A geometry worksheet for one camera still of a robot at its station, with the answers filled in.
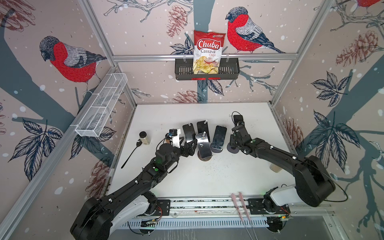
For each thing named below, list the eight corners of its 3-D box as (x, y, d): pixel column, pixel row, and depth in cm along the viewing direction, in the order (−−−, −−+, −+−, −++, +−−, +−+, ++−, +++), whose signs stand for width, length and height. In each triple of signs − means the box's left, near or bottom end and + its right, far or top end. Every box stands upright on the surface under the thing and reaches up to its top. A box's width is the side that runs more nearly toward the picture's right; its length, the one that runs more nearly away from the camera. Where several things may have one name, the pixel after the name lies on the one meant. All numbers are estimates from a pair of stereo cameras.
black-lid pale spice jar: (142, 145, 98) (138, 138, 91) (144, 139, 102) (140, 131, 94) (149, 145, 98) (146, 138, 91) (151, 139, 102) (147, 131, 94)
